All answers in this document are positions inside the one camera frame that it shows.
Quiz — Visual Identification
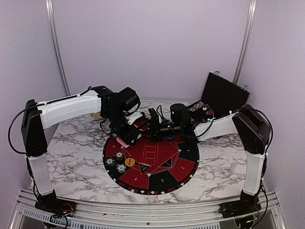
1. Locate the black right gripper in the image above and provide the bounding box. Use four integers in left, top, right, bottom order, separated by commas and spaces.
137, 118, 183, 143

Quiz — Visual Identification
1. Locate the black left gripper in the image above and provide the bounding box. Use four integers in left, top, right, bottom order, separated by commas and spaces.
104, 109, 139, 146

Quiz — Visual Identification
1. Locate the red playing card deck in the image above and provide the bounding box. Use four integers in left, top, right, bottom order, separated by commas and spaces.
116, 137, 130, 148

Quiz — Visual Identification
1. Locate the small orange black chip pile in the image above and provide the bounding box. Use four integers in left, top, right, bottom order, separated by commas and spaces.
116, 152, 123, 160

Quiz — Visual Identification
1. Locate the orange round blind button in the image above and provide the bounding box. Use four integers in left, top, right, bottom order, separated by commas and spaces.
124, 157, 135, 167

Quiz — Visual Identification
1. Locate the black triangular button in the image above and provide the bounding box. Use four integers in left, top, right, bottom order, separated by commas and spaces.
139, 163, 151, 175

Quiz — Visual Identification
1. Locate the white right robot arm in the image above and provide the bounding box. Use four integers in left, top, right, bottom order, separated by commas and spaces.
143, 104, 273, 214

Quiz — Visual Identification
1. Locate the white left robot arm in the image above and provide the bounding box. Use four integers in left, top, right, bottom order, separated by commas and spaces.
11, 85, 142, 212

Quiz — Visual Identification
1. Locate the woven bamboo tray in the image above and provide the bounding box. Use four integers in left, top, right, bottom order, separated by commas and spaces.
91, 113, 102, 119

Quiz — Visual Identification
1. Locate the round red black poker mat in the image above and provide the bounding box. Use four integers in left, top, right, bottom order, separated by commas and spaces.
103, 135, 200, 195

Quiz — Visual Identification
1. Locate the black poker chip case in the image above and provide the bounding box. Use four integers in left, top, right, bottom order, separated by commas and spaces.
188, 73, 250, 123

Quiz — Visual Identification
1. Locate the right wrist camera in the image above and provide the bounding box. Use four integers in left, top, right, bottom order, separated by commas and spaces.
148, 108, 160, 123

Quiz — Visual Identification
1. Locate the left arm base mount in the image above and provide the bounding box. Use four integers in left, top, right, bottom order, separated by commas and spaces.
34, 190, 76, 218

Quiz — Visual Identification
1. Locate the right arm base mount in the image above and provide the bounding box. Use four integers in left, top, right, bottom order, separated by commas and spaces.
218, 188, 262, 219

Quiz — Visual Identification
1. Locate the aluminium front rail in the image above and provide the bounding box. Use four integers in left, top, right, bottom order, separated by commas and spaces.
9, 189, 287, 229

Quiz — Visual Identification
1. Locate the left aluminium wall post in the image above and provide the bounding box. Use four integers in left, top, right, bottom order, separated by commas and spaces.
46, 0, 71, 96

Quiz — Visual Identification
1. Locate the aluminium wall post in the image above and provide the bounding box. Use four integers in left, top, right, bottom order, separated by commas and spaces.
46, 0, 71, 96
233, 0, 257, 84

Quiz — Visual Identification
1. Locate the right aluminium wall post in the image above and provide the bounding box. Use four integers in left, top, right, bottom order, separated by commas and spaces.
233, 0, 257, 84

